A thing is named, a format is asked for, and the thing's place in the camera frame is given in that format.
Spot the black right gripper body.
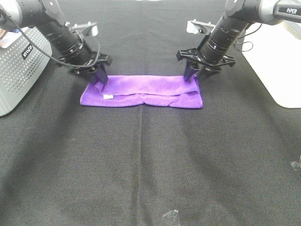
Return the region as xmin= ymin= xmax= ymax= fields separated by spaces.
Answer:
xmin=176 ymin=48 xmax=236 ymax=71

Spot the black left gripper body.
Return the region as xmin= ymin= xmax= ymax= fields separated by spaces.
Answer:
xmin=65 ymin=52 xmax=112 ymax=74

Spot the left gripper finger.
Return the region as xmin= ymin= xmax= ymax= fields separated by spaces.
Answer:
xmin=96 ymin=64 xmax=108 ymax=85
xmin=79 ymin=71 xmax=98 ymax=83

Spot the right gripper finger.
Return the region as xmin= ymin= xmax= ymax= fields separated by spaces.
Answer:
xmin=183 ymin=60 xmax=198 ymax=81
xmin=197 ymin=67 xmax=221 ymax=81

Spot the purple microfiber towel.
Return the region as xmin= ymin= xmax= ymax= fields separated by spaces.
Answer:
xmin=80 ymin=75 xmax=203 ymax=109

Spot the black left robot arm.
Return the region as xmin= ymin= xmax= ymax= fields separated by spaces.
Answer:
xmin=0 ymin=0 xmax=112 ymax=84

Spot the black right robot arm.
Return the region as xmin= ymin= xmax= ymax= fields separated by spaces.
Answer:
xmin=176 ymin=0 xmax=301 ymax=81

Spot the grey perforated plastic basket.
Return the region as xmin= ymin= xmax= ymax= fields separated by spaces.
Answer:
xmin=0 ymin=31 xmax=49 ymax=116

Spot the white plastic storage box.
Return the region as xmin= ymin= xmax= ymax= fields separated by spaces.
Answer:
xmin=243 ymin=21 xmax=301 ymax=108

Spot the blue cloth in basket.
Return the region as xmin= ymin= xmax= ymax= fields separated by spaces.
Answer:
xmin=9 ymin=29 xmax=20 ymax=33

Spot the black table cover cloth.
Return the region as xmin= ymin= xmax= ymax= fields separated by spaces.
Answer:
xmin=0 ymin=0 xmax=301 ymax=226

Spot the clear tape piece right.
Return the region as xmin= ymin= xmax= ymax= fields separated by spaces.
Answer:
xmin=290 ymin=161 xmax=301 ymax=171

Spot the clear tape piece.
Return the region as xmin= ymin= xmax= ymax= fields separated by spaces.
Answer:
xmin=290 ymin=161 xmax=301 ymax=171
xmin=162 ymin=210 xmax=180 ymax=225

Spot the clear tape piece front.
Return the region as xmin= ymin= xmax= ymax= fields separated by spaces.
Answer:
xmin=162 ymin=210 xmax=180 ymax=225

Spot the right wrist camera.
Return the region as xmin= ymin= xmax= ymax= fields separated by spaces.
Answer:
xmin=186 ymin=19 xmax=215 ymax=35

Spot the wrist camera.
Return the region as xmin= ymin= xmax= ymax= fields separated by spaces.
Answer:
xmin=70 ymin=21 xmax=98 ymax=37
xmin=186 ymin=19 xmax=215 ymax=35

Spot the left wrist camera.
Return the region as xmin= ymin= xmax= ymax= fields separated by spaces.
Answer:
xmin=70 ymin=21 xmax=98 ymax=37

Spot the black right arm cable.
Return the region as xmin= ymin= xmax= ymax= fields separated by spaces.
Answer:
xmin=232 ymin=22 xmax=263 ymax=54

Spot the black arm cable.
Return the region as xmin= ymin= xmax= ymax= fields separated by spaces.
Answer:
xmin=232 ymin=22 xmax=263 ymax=54
xmin=0 ymin=6 xmax=102 ymax=69

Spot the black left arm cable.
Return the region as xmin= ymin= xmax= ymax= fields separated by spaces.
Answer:
xmin=0 ymin=6 xmax=102 ymax=69

